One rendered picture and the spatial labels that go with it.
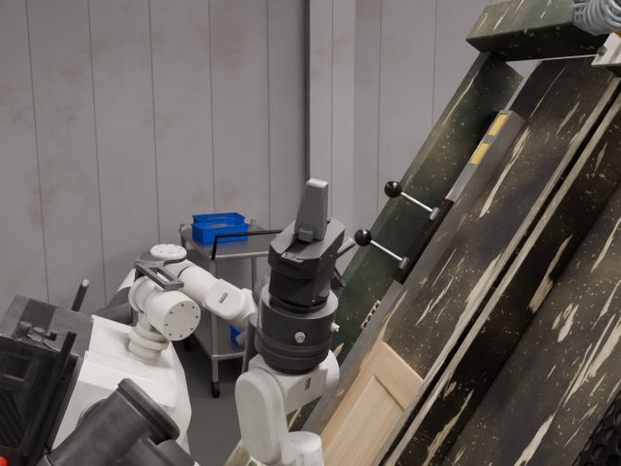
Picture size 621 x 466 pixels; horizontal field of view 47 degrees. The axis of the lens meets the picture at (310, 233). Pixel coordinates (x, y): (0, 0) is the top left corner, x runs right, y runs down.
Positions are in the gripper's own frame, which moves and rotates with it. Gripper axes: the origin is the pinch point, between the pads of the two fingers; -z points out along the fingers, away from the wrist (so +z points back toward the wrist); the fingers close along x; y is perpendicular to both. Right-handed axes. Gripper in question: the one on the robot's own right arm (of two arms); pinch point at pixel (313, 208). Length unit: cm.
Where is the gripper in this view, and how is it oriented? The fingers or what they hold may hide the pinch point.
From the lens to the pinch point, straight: 75.2
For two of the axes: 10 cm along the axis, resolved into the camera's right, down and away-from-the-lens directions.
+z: -1.4, 9.0, 4.2
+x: 3.5, -3.5, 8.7
